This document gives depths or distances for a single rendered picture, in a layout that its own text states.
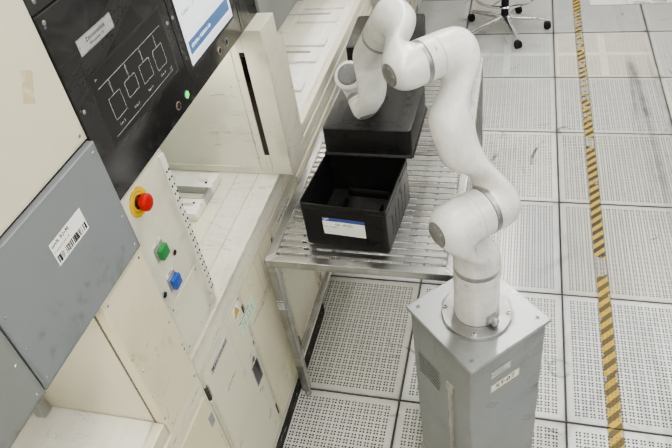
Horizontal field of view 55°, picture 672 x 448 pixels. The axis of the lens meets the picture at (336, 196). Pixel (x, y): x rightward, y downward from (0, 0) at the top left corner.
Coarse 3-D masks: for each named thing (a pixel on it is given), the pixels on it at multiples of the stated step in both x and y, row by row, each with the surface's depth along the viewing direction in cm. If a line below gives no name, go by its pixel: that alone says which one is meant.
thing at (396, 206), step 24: (336, 168) 220; (360, 168) 217; (384, 168) 213; (312, 192) 207; (336, 192) 225; (360, 192) 220; (384, 192) 217; (408, 192) 215; (312, 216) 199; (336, 216) 196; (360, 216) 192; (384, 216) 190; (312, 240) 207; (336, 240) 203; (360, 240) 199; (384, 240) 196
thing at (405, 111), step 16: (400, 96) 213; (416, 96) 212; (336, 112) 211; (384, 112) 207; (400, 112) 205; (416, 112) 205; (336, 128) 203; (352, 128) 202; (368, 128) 201; (384, 128) 200; (400, 128) 199; (416, 128) 206; (336, 144) 207; (352, 144) 205; (368, 144) 204; (384, 144) 202; (400, 144) 200; (416, 144) 207
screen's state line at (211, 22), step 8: (224, 0) 173; (224, 8) 173; (216, 16) 169; (208, 24) 165; (216, 24) 169; (200, 32) 161; (208, 32) 165; (192, 40) 157; (200, 40) 161; (192, 48) 157
